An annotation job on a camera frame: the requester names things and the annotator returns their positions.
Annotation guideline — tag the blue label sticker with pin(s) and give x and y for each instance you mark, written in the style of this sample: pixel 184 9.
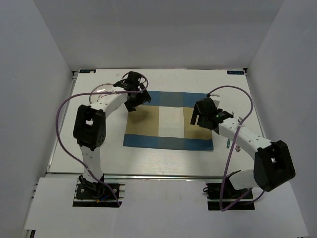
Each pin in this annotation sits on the blue label sticker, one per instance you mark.
pixel 87 71
pixel 235 72

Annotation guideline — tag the blue label sticker left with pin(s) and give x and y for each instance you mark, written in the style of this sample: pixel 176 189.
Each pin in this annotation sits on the blue label sticker left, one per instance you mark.
pixel 87 71

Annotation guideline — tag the teal handled knife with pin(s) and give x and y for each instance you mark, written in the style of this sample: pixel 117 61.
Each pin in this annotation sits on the teal handled knife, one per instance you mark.
pixel 228 143

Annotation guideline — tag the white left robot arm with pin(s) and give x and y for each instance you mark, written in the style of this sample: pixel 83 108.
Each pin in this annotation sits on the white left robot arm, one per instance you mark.
pixel 90 123

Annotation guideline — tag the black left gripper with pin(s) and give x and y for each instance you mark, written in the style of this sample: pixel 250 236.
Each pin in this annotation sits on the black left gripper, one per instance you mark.
pixel 144 97

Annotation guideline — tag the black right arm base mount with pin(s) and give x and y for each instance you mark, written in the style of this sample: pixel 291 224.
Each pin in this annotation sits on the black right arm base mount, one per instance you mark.
pixel 212 191

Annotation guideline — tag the blue tan white placemat cloth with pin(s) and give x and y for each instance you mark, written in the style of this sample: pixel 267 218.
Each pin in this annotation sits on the blue tan white placemat cloth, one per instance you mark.
pixel 164 123

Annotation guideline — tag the white plate with red print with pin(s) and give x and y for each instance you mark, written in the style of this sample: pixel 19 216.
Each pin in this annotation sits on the white plate with red print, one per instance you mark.
pixel 99 92

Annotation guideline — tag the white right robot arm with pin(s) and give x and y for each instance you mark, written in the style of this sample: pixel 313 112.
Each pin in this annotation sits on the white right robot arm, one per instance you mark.
pixel 273 165

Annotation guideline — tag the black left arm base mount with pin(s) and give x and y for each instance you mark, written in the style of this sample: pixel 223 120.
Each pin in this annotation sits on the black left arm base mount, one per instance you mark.
pixel 97 195

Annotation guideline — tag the aluminium table frame rail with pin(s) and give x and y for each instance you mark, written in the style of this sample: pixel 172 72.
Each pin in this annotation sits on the aluminium table frame rail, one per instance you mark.
pixel 233 93

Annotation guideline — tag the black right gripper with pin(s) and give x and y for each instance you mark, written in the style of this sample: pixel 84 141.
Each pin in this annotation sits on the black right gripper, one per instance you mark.
pixel 196 113

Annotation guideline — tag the pink iridescent fork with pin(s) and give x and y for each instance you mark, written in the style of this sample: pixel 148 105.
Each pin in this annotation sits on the pink iridescent fork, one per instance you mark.
pixel 237 148

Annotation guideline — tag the blue label sticker right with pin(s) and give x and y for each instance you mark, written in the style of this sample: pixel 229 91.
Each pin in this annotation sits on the blue label sticker right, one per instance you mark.
pixel 235 72

